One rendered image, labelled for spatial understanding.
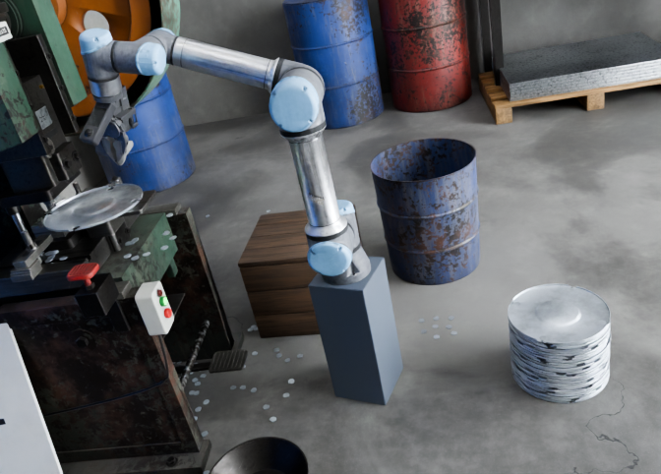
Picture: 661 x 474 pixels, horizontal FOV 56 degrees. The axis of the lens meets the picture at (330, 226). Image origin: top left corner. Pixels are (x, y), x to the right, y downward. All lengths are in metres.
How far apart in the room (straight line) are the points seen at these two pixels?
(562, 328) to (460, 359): 0.41
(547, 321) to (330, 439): 0.75
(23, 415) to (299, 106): 1.23
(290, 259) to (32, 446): 0.99
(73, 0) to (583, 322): 1.82
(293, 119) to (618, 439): 1.24
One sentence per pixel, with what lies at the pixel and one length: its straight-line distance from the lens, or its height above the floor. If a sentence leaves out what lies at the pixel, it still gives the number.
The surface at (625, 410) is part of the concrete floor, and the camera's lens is 2.04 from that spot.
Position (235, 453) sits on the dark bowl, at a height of 0.06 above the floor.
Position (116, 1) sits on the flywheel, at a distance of 2.12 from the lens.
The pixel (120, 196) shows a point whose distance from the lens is 1.97.
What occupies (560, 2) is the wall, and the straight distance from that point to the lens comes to 5.11.
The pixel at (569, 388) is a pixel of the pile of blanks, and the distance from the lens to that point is 2.01.
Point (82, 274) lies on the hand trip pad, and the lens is 1.63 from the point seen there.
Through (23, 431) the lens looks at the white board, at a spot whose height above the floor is 0.25.
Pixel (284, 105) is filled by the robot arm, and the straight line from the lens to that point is 1.46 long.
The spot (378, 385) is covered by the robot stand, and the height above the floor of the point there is 0.08.
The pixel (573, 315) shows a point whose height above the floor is 0.23.
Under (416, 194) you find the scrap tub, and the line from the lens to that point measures 2.33.
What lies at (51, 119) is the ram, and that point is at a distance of 1.94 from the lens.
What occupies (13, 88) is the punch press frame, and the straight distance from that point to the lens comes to 1.74.
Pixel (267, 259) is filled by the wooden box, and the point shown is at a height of 0.35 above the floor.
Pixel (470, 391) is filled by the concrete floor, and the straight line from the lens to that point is 2.08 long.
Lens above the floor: 1.44
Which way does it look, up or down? 27 degrees down
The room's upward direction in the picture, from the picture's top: 12 degrees counter-clockwise
